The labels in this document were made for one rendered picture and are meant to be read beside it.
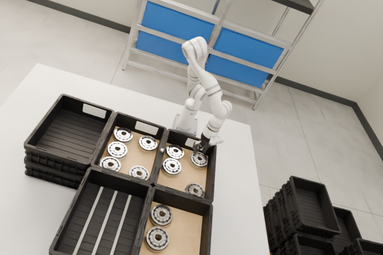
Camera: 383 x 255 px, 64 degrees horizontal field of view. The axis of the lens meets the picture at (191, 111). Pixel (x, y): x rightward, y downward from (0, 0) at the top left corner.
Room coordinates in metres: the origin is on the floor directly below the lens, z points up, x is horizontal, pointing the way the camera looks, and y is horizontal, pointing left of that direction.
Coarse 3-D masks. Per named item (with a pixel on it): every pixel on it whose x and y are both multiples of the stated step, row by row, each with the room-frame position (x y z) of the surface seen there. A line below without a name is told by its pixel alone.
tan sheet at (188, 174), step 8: (168, 144) 1.25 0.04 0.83; (184, 152) 1.24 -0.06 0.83; (192, 152) 1.27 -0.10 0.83; (184, 160) 1.19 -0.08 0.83; (160, 168) 1.06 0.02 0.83; (184, 168) 1.13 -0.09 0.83; (192, 168) 1.15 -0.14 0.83; (160, 176) 1.01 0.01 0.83; (176, 176) 1.06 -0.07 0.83; (184, 176) 1.08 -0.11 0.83; (192, 176) 1.10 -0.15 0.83; (200, 176) 1.12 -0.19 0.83; (168, 184) 0.99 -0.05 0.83; (176, 184) 1.01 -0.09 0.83; (184, 184) 1.03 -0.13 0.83; (200, 184) 1.07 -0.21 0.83
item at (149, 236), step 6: (156, 228) 0.72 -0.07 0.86; (162, 228) 0.73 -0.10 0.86; (150, 234) 0.69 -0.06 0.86; (162, 234) 0.71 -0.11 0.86; (168, 234) 0.72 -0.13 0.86; (150, 240) 0.66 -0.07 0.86; (168, 240) 0.69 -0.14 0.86; (150, 246) 0.64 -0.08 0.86; (156, 246) 0.65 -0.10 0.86; (162, 246) 0.66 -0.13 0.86
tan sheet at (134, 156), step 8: (112, 136) 1.13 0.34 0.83; (136, 136) 1.20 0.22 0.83; (128, 144) 1.12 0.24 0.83; (136, 144) 1.15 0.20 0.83; (104, 152) 1.01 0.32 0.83; (128, 152) 1.07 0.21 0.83; (136, 152) 1.09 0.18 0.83; (128, 160) 1.02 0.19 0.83; (136, 160) 1.05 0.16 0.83; (144, 160) 1.07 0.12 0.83; (152, 160) 1.09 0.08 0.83; (128, 168) 0.97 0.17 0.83
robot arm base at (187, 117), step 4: (184, 108) 1.47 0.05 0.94; (184, 112) 1.47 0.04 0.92; (188, 112) 1.46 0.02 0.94; (192, 112) 1.46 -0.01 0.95; (196, 112) 1.48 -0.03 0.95; (180, 116) 1.49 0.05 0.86; (184, 116) 1.46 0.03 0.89; (188, 116) 1.46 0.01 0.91; (192, 116) 1.47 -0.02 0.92; (180, 120) 1.47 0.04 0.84; (184, 120) 1.46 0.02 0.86; (188, 120) 1.46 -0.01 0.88; (192, 120) 1.48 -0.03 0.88; (180, 124) 1.47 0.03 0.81; (184, 124) 1.46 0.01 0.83; (188, 124) 1.47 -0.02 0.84; (184, 128) 1.47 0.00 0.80; (188, 128) 1.48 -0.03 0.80
